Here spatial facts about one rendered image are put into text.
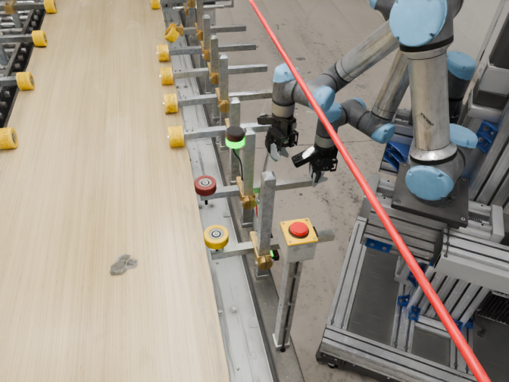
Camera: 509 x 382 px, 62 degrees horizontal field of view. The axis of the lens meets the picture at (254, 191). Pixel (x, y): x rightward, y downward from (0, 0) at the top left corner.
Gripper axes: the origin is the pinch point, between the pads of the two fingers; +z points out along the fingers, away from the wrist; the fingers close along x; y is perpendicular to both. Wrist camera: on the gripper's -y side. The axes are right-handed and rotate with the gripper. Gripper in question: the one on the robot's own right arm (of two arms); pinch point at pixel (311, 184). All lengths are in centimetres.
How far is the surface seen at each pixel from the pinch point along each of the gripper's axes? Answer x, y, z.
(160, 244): -25, -59, -7
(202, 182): 0.3, -42.7, -7.9
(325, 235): -25.8, -3.7, 0.4
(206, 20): 94, -27, -30
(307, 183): -1.4, -2.4, -2.4
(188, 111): 93, -39, 21
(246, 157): -5.6, -28.0, -22.0
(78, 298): -40, -83, -7
